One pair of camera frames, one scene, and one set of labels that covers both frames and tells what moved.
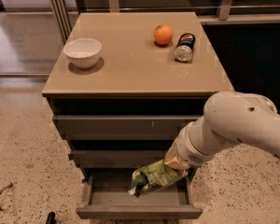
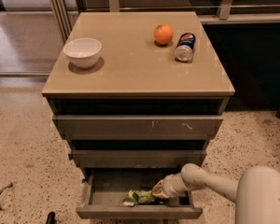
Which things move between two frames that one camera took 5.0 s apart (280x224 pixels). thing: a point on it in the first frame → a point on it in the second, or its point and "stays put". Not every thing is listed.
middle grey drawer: (117, 159) stays put
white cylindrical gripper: (187, 147) → (168, 187)
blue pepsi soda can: (184, 49) stays put
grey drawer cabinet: (124, 87) stays put
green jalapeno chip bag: (157, 175) → (138, 197)
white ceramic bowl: (82, 52) stays put
